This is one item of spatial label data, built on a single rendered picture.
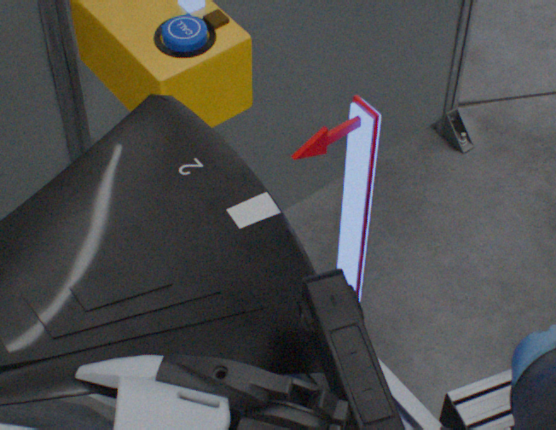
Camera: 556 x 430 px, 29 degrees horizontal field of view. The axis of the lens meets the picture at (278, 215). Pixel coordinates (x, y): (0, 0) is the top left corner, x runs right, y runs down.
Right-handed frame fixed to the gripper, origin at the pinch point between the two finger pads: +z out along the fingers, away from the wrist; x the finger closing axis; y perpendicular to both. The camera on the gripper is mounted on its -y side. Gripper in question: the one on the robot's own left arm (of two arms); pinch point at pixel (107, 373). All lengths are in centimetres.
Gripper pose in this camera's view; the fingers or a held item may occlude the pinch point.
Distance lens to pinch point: 61.9
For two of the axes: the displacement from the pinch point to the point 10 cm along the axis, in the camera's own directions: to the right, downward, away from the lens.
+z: -9.6, -2.1, 1.7
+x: 0.2, 5.6, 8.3
